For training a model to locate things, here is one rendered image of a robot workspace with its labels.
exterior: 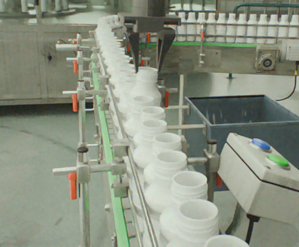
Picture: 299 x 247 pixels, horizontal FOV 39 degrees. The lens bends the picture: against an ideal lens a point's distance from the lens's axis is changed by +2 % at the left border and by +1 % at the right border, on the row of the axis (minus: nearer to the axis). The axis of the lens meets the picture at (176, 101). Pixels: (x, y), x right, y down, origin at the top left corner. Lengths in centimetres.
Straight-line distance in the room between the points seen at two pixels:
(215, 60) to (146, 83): 181
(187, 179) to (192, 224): 9
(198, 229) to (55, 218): 229
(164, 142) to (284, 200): 18
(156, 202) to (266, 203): 18
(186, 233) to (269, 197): 24
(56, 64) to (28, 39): 33
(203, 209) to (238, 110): 121
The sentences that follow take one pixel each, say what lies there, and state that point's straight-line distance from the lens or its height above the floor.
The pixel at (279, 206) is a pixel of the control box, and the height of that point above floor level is 106.
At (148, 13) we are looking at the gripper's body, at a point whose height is 131.
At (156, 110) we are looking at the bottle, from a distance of 67.
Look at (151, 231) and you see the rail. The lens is 46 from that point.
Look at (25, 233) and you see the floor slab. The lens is 256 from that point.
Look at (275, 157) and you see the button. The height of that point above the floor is 112.
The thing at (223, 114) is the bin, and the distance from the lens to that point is 159.
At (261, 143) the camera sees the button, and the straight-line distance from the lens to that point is 67.
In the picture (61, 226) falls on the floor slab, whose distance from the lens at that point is 257.
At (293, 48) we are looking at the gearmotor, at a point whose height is 101.
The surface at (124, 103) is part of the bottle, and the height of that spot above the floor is 113.
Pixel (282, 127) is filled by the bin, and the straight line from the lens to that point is 134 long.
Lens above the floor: 136
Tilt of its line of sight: 16 degrees down
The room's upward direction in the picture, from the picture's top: 2 degrees clockwise
